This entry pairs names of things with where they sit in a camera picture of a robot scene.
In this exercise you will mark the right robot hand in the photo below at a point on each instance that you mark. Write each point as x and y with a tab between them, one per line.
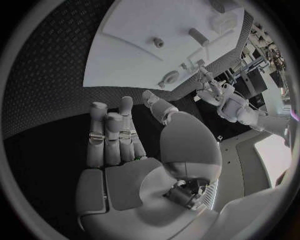
126	187

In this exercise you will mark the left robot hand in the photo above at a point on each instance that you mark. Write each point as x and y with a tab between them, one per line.
215	91

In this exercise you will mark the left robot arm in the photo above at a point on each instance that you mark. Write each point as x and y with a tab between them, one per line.
236	110

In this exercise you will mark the white task board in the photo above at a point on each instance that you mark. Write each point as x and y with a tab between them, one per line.
131	71

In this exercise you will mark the workshop desk with equipment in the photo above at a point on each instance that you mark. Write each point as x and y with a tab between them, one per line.
255	82

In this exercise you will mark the grey peg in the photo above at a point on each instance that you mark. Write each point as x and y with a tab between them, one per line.
161	84
183	66

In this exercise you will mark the grey long cylinder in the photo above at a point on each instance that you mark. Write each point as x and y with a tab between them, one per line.
198	36

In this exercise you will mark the grey short cylinder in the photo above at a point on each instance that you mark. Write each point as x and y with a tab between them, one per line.
158	42

